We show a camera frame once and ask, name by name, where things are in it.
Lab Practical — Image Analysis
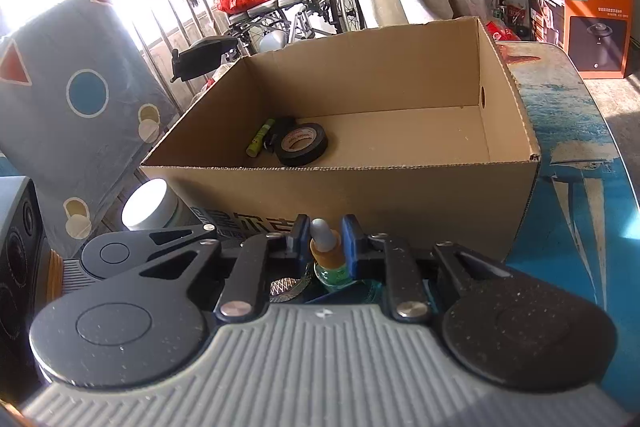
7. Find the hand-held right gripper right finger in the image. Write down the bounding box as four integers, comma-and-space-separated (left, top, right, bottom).
341, 213, 517, 323

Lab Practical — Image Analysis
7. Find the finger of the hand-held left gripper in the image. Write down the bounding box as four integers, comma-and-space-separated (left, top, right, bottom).
144, 225, 219, 264

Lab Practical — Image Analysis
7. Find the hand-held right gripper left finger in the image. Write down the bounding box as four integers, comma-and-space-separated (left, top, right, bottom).
112, 213, 311, 323

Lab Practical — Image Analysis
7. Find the dropper bottle with orange collar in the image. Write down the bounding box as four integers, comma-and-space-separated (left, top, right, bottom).
309, 218, 351, 295

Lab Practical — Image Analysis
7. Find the brown cardboard box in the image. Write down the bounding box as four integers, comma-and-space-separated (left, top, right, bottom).
139, 17, 542, 265

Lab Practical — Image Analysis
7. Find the black tape roll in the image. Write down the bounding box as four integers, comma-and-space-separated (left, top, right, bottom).
274, 123, 328, 168

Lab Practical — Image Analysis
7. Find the green capped tube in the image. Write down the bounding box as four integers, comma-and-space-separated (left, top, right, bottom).
245, 118, 277, 158

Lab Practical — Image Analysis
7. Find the metal mesh object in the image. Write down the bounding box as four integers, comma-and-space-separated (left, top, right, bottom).
269, 278, 307, 299

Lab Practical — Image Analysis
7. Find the white round lamp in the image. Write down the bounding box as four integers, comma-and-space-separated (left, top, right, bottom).
121, 178, 178, 230

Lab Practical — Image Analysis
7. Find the black speaker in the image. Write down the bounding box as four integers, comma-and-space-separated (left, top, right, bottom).
0, 177, 53, 400

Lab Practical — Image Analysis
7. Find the grey geometric print bed sheet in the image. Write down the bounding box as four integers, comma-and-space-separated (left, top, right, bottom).
0, 0, 178, 258

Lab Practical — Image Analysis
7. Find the black padded rest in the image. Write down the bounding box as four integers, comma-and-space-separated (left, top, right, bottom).
170, 36, 240, 84

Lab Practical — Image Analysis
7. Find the white plastic jug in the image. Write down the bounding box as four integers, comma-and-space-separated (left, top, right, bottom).
257, 29, 290, 54

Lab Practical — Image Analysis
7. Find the ocean print tablecloth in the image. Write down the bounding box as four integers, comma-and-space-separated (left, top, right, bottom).
492, 41, 640, 408

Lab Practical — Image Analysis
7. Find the crumpled red bag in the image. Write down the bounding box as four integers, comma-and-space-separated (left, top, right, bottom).
482, 19, 521, 42

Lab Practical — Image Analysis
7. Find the red label bottle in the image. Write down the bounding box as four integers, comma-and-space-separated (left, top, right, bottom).
504, 1, 527, 32

